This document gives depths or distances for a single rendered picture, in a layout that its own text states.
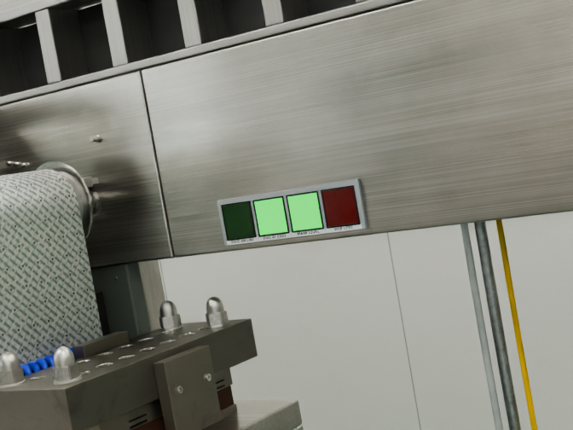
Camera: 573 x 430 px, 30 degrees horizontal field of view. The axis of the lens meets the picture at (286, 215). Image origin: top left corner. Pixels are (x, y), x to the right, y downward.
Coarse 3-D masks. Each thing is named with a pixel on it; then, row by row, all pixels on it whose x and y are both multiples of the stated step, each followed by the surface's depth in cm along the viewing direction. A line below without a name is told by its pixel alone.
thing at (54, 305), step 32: (0, 256) 152; (32, 256) 157; (64, 256) 162; (0, 288) 151; (32, 288) 156; (64, 288) 161; (0, 320) 151; (32, 320) 156; (64, 320) 161; (96, 320) 166; (0, 352) 150; (32, 352) 155
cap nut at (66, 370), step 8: (56, 352) 137; (64, 352) 137; (56, 360) 137; (64, 360) 137; (72, 360) 138; (56, 368) 137; (64, 368) 137; (72, 368) 137; (56, 376) 137; (64, 376) 137; (72, 376) 137; (80, 376) 138; (56, 384) 137
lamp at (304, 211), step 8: (288, 200) 154; (296, 200) 153; (304, 200) 152; (312, 200) 152; (296, 208) 153; (304, 208) 152; (312, 208) 152; (296, 216) 153; (304, 216) 153; (312, 216) 152; (320, 216) 151; (296, 224) 154; (304, 224) 153; (312, 224) 152; (320, 224) 151
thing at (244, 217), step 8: (224, 208) 160; (232, 208) 160; (240, 208) 159; (248, 208) 158; (224, 216) 161; (232, 216) 160; (240, 216) 159; (248, 216) 158; (232, 224) 160; (240, 224) 159; (248, 224) 158; (232, 232) 160; (240, 232) 159; (248, 232) 159
